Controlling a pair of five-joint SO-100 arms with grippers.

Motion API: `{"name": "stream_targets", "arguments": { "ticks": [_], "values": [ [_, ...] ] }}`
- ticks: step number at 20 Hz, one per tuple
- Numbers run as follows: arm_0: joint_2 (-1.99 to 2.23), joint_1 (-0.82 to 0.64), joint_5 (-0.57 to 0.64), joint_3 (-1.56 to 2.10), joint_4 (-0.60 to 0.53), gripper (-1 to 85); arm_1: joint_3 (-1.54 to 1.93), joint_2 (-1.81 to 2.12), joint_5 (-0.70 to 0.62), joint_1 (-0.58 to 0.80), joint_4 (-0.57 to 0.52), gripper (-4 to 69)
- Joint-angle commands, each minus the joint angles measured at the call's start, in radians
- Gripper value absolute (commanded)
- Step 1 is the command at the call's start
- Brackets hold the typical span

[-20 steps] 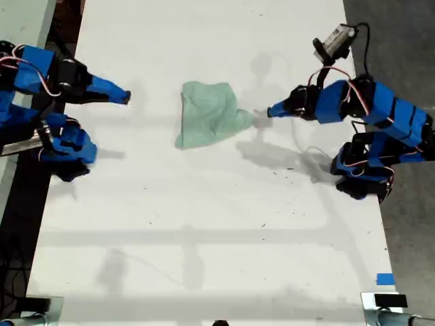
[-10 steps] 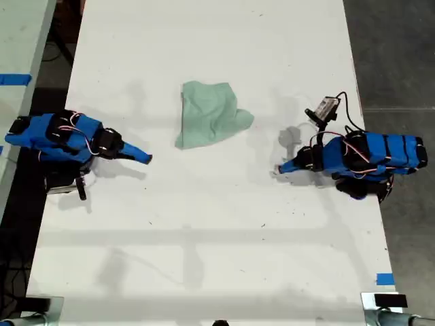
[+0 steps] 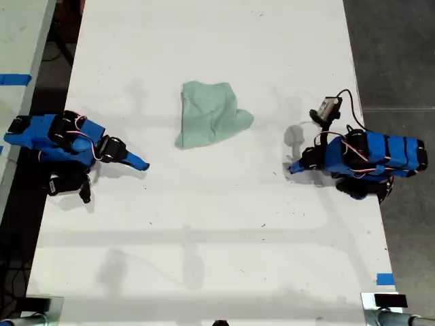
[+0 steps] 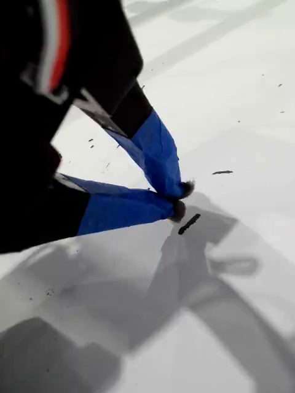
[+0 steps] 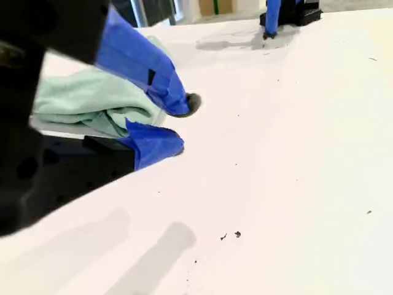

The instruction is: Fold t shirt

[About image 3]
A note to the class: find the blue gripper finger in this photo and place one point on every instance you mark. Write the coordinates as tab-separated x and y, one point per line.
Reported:
298	164
137	161
128	163
299	170

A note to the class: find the pale green T-shirt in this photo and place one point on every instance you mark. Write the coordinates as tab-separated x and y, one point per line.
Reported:
207	115

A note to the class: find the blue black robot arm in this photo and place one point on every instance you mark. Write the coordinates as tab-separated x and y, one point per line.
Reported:
44	139
384	154

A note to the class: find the long blue tape strip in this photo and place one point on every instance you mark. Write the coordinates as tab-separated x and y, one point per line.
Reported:
15	79

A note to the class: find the white side table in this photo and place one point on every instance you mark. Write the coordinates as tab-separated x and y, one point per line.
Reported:
17	51

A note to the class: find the small blue tape piece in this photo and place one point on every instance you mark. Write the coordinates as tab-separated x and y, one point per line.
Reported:
385	279

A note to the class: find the black box on white plate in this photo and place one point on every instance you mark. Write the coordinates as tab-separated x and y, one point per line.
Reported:
391	301

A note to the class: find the black box on metal clamp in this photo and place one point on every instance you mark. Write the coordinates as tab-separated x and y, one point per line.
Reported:
37	305

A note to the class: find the small dark round object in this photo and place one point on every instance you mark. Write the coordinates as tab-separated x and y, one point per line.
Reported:
220	323

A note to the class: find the grey metal pipe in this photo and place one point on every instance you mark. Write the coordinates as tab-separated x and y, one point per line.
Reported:
397	318

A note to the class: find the curved black camera stalk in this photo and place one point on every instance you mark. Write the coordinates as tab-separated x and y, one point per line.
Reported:
317	116

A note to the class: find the short black camera stalk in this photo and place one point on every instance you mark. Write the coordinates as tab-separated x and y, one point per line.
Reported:
85	192

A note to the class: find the grey black camera box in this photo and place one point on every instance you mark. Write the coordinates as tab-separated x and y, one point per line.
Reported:
329	107

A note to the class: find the black camera box white label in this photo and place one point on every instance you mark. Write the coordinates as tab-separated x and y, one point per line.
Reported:
64	184

